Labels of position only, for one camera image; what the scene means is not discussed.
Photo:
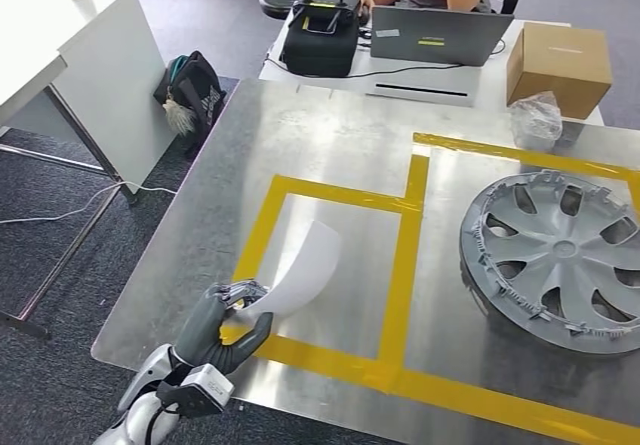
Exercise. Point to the brown cardboard box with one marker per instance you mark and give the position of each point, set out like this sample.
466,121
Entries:
560,64

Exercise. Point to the clear plastic bag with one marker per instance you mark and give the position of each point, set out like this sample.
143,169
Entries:
535,124

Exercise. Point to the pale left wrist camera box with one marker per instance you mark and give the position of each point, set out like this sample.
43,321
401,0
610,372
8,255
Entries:
210,386

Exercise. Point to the black backpack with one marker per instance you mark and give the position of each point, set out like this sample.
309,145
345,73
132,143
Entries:
200,91

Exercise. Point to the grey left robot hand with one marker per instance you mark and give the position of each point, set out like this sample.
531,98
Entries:
200,329

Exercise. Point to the large yellow tape frame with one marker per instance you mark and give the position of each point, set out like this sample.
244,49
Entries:
500,402

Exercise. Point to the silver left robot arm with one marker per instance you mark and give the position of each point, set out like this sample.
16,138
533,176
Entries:
143,422

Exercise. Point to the steel workbench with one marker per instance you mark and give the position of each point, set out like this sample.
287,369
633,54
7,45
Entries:
324,124

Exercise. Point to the black remote controller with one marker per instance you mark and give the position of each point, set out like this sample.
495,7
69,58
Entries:
324,11

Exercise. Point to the white curved plastic part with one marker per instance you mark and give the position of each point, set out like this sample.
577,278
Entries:
300,276

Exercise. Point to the grey wheel hubcap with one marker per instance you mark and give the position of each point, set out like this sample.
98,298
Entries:
555,256

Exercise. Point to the grey laptop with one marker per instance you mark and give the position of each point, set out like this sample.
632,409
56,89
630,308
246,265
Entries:
440,34

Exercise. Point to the small yellow tape frame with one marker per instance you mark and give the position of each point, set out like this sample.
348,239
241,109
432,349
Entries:
404,263

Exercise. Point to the black carrying case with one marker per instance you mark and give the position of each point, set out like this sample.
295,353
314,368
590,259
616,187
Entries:
315,54

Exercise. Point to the white desk with steel legs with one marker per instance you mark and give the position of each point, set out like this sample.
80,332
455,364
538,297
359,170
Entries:
30,31

